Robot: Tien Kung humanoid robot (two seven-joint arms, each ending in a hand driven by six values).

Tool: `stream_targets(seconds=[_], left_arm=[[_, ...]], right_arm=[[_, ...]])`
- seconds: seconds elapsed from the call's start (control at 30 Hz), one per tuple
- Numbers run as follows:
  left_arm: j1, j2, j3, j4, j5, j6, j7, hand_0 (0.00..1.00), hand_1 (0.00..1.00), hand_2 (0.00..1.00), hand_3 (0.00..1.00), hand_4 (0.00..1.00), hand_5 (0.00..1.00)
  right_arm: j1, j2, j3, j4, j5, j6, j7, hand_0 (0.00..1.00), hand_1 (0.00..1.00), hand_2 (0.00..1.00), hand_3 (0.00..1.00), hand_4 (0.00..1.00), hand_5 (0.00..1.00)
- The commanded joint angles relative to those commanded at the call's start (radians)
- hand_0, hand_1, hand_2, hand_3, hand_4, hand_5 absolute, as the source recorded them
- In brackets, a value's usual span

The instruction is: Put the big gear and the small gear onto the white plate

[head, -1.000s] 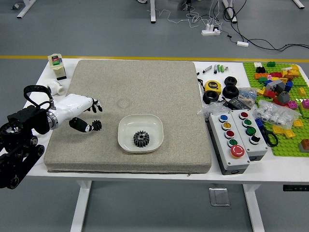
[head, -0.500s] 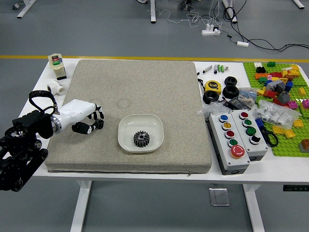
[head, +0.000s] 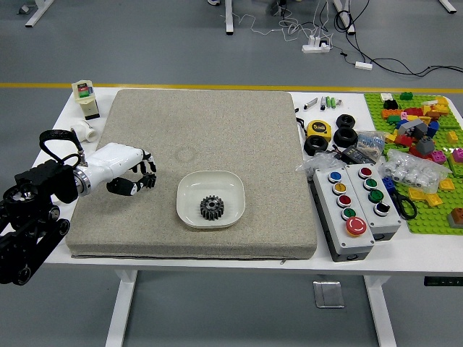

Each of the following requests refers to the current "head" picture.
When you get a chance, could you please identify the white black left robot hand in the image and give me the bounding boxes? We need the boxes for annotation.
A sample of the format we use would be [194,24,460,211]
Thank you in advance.
[85,142,158,197]

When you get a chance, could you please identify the small black gear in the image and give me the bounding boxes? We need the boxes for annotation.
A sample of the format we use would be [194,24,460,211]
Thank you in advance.
[141,172,158,191]

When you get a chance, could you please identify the large black gear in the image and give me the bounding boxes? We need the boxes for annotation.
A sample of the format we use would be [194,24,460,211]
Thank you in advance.
[198,194,226,221]

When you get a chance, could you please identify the grey five-button control box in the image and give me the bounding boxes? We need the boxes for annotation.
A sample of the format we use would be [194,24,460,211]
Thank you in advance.
[311,167,376,262]

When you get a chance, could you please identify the grey four-button control box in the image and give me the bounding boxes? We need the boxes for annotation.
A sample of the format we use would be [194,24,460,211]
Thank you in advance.
[344,163,402,241]

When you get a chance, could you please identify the white pipe tee fitting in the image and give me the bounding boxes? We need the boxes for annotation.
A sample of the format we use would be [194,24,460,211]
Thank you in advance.
[69,120,98,145]

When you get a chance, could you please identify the white square plate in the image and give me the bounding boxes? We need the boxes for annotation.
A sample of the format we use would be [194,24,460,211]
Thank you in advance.
[176,170,247,230]

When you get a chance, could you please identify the grey-brown cushion mat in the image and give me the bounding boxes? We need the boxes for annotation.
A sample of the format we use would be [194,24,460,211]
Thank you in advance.
[67,88,318,260]

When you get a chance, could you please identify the clear empty plastic bag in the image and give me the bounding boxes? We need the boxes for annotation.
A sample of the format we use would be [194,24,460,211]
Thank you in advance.
[294,150,348,180]

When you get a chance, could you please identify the yellow tape measure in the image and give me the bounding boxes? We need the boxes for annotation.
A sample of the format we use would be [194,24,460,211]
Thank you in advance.
[295,116,333,143]

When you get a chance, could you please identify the white power strip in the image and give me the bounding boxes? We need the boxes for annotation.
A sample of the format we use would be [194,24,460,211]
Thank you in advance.
[302,35,332,54]

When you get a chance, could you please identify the silver floor plate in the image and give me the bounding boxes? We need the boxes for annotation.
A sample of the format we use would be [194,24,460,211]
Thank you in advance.
[313,280,346,309]

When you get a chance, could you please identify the bag of blue resistors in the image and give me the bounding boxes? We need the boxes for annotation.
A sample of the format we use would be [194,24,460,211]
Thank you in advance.
[356,129,387,153]

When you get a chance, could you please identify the black scissors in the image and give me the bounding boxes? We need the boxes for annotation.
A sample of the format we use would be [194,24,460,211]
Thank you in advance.
[389,188,418,220]

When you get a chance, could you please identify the bag of white parts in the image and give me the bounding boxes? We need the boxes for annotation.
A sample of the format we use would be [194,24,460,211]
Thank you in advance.
[378,150,449,191]

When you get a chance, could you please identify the grey blue brick vehicle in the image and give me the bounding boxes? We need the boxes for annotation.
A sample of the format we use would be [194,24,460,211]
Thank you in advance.
[396,117,428,140]

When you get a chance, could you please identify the green brick baseplate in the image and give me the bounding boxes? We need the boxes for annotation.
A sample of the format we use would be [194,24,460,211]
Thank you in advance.
[363,92,463,236]

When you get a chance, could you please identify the orange grey toy brick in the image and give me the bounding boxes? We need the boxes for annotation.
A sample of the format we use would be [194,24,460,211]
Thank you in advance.
[446,207,463,228]

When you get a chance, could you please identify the black table control panel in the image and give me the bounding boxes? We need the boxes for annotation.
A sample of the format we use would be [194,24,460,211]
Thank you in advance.
[423,276,463,287]

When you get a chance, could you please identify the cream switch box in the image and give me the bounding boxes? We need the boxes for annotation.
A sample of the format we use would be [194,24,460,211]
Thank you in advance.
[71,80,101,121]

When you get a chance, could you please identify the white floor cable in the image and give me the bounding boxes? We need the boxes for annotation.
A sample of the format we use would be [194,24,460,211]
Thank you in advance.
[231,1,336,43]

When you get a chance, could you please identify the black floor cable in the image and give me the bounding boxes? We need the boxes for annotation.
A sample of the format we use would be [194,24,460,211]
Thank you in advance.
[333,9,463,77]

